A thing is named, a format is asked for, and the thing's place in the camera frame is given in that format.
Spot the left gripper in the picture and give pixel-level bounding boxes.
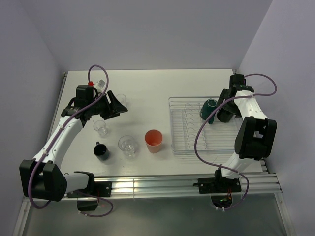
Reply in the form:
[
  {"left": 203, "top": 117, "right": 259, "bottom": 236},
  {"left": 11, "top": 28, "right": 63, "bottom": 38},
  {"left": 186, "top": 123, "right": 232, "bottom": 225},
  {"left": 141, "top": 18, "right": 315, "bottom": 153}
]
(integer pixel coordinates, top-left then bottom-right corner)
[{"left": 88, "top": 90, "right": 127, "bottom": 120}]

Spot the dark green ceramic mug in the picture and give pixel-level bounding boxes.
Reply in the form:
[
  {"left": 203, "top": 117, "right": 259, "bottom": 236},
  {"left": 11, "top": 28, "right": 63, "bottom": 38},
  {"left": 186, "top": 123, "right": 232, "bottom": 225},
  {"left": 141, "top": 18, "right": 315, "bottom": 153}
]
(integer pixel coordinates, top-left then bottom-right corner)
[{"left": 200, "top": 98, "right": 217, "bottom": 120}]

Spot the black ceramic mug cream inside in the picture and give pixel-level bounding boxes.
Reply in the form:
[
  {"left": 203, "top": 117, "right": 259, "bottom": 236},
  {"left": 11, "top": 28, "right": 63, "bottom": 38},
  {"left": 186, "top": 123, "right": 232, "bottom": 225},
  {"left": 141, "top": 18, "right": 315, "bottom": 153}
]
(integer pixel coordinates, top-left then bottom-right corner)
[{"left": 217, "top": 108, "right": 234, "bottom": 123}]

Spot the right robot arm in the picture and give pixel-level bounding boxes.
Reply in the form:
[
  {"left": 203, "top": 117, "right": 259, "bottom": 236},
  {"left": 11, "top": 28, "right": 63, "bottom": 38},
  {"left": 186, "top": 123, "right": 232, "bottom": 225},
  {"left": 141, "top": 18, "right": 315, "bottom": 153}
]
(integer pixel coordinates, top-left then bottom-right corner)
[{"left": 213, "top": 74, "right": 277, "bottom": 192}]

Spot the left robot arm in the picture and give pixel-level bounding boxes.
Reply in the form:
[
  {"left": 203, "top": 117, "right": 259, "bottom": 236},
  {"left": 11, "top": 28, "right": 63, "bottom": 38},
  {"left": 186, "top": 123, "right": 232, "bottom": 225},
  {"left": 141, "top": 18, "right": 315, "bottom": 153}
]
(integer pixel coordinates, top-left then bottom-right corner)
[{"left": 19, "top": 85, "right": 128, "bottom": 202}]

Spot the clear glass near back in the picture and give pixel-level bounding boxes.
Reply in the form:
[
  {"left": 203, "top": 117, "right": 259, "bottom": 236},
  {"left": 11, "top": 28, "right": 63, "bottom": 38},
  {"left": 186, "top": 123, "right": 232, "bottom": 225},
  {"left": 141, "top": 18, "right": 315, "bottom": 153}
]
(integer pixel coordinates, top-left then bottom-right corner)
[{"left": 116, "top": 94, "right": 127, "bottom": 107}]

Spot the small clear glass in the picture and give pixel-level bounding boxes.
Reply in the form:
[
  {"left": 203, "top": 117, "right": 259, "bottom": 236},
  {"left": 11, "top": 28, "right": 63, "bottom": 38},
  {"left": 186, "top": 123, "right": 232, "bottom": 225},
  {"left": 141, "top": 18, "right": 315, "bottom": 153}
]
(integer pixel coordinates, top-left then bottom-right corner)
[{"left": 94, "top": 120, "right": 108, "bottom": 137}]

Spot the large clear glass tumbler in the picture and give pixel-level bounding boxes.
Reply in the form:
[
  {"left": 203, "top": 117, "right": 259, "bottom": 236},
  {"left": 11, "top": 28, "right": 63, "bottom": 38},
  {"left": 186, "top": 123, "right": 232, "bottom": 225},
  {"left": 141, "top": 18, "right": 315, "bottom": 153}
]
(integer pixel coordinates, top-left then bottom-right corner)
[{"left": 118, "top": 135, "right": 137, "bottom": 156}]

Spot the clear plastic drip tray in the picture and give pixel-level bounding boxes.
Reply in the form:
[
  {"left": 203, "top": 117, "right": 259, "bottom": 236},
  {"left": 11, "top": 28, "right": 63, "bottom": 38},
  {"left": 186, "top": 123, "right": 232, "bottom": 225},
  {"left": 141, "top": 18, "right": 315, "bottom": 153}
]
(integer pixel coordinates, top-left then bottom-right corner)
[{"left": 168, "top": 96, "right": 238, "bottom": 156}]

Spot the small black mug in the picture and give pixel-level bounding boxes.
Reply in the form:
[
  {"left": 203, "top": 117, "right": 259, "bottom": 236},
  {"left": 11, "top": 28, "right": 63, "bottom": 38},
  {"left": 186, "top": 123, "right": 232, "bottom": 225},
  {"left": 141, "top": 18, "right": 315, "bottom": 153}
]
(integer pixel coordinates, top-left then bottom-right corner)
[{"left": 93, "top": 142, "right": 110, "bottom": 161}]

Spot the orange plastic cup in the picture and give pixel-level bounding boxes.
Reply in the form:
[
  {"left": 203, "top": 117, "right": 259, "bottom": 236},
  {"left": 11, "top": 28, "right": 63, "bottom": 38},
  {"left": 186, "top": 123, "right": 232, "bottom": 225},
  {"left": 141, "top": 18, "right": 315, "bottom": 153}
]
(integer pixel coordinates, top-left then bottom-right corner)
[{"left": 145, "top": 129, "right": 163, "bottom": 153}]

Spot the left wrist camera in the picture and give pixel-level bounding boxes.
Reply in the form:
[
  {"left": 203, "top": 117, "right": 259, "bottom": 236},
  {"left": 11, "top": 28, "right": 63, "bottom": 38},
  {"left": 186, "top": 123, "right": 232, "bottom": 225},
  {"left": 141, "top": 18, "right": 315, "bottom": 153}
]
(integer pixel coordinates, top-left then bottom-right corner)
[{"left": 88, "top": 80, "right": 106, "bottom": 90}]

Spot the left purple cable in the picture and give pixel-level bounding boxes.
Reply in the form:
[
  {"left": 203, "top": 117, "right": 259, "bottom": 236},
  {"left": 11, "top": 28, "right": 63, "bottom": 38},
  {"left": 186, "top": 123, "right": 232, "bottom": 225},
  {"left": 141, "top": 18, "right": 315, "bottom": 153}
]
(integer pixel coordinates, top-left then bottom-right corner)
[{"left": 28, "top": 64, "right": 114, "bottom": 218}]

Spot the purple cable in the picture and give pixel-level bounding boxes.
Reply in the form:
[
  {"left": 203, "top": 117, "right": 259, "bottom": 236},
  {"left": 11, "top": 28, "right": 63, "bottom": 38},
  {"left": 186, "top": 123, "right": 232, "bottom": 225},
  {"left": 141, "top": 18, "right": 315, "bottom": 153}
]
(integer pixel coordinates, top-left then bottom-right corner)
[
  {"left": 194, "top": 73, "right": 278, "bottom": 210},
  {"left": 28, "top": 64, "right": 114, "bottom": 218}
]

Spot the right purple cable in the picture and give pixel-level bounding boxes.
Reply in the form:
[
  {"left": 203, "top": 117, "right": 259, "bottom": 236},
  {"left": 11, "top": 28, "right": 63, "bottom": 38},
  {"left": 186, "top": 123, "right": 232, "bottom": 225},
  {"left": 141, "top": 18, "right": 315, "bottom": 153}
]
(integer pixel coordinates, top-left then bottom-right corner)
[{"left": 194, "top": 73, "right": 278, "bottom": 210}]

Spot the white wire dish rack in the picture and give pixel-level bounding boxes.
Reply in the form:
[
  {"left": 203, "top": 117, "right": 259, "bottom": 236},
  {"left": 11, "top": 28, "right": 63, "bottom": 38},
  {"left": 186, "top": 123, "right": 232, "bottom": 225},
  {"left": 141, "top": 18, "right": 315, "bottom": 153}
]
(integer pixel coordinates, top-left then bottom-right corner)
[{"left": 168, "top": 97, "right": 237, "bottom": 151}]

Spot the aluminium extrusion rail frame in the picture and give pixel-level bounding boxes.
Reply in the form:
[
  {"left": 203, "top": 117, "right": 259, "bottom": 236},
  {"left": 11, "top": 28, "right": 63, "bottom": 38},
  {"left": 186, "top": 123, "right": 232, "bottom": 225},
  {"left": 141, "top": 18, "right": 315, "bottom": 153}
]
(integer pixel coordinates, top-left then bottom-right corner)
[{"left": 23, "top": 172, "right": 283, "bottom": 203}]

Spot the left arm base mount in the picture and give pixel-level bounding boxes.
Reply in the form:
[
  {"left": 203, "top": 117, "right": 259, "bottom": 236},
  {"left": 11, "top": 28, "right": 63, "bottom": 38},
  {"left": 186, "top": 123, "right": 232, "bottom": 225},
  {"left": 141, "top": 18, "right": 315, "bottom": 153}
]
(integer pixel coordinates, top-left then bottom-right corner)
[{"left": 66, "top": 181, "right": 112, "bottom": 214}]

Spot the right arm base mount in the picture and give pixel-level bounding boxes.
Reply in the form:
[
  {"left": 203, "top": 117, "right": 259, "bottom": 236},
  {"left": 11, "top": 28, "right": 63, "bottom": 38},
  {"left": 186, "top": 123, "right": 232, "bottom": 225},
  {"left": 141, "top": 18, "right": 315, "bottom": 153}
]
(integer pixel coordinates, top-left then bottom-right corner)
[{"left": 193, "top": 177, "right": 242, "bottom": 208}]

